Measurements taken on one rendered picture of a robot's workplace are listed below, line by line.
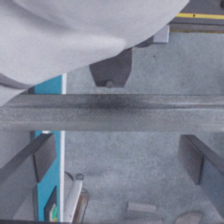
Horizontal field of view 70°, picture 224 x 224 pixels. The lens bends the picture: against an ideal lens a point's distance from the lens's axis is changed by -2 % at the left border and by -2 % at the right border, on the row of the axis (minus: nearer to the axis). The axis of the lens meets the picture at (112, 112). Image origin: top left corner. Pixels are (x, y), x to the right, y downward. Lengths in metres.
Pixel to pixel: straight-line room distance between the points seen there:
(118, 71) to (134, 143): 0.92
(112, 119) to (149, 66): 0.79
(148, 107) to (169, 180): 1.10
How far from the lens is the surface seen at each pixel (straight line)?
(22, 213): 0.45
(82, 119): 0.26
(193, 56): 1.11
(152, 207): 1.44
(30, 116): 0.29
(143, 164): 1.21
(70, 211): 1.00
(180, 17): 0.75
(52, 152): 0.17
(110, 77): 0.23
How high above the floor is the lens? 1.00
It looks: 75 degrees down
